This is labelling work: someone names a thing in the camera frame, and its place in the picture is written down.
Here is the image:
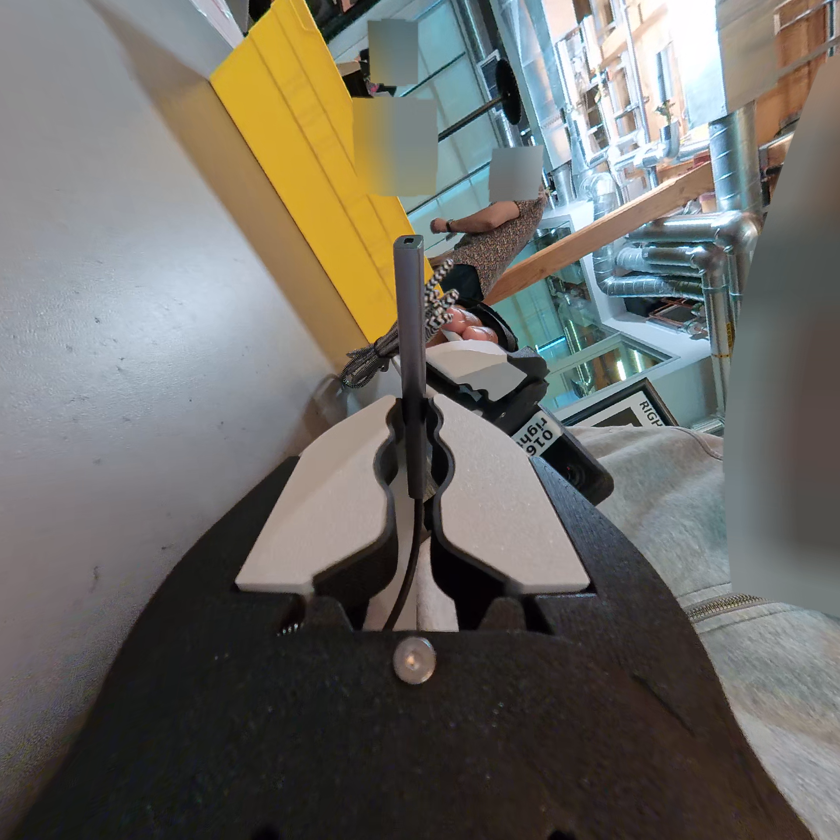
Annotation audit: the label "silver ventilation pipes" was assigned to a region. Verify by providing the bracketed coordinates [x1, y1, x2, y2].
[558, 105, 765, 395]

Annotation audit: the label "yellow plastic bin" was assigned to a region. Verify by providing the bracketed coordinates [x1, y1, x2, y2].
[210, 0, 427, 342]

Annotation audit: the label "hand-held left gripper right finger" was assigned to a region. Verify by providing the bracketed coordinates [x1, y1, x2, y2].
[427, 395, 592, 595]

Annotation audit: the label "black framed sign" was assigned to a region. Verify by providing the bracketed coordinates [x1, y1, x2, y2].
[563, 377, 680, 431]

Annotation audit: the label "slim grey usb hub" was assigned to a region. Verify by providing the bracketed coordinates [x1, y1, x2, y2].
[392, 236, 429, 500]

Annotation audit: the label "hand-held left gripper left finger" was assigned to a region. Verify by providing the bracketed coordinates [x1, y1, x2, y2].
[234, 395, 404, 595]

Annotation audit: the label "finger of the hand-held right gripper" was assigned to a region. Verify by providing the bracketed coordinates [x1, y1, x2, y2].
[453, 364, 526, 403]
[427, 346, 509, 373]

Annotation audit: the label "black round disc on pole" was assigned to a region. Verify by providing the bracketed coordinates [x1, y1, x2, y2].
[438, 59, 526, 142]

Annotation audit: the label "person's right hand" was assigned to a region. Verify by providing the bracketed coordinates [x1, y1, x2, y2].
[443, 303, 503, 343]

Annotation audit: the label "thin black hub cable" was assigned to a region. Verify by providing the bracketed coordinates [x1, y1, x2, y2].
[384, 495, 421, 632]

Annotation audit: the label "black white braided cable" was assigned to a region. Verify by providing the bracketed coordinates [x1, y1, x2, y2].
[340, 258, 457, 395]

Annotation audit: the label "wooden beam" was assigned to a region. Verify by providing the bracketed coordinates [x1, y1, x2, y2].
[486, 161, 716, 304]

